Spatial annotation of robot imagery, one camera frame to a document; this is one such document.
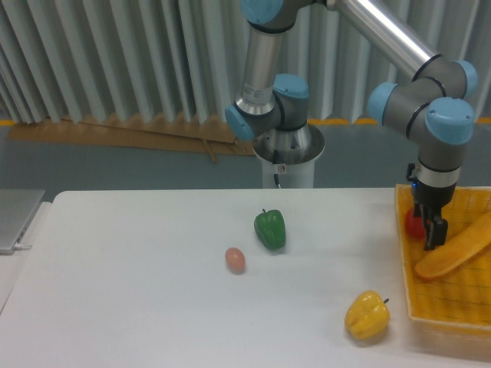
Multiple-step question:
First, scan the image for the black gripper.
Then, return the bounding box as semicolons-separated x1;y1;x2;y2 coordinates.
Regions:
412;181;456;251

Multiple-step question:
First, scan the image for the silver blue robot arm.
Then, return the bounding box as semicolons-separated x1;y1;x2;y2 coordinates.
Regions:
225;1;478;250

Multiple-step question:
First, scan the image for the yellow woven basket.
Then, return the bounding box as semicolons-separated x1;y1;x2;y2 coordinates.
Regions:
394;184;490;336

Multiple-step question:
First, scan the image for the red tomato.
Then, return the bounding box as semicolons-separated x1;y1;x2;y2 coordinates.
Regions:
404;209;426;238

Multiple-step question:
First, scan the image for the orange bread loaf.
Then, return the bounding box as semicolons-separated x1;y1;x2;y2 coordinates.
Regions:
414;212;490;281

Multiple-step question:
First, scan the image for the yellow bell pepper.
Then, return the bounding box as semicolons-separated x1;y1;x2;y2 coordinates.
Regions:
344;290;390;340

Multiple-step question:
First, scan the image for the green bell pepper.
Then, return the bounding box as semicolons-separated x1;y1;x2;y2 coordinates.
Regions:
253;209;286;251

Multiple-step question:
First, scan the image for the brown egg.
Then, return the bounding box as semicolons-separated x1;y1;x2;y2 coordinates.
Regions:
225;248;246;274

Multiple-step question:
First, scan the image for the brown cardboard sheet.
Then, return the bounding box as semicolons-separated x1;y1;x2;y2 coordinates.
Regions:
8;112;254;162

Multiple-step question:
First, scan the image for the silver laptop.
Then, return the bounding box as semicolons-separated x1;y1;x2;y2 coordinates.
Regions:
1;189;44;255

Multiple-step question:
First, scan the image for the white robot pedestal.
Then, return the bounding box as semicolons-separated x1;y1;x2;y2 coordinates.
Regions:
253;123;325;189

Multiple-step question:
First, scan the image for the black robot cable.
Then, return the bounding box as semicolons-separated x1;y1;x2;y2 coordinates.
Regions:
272;149;283;189

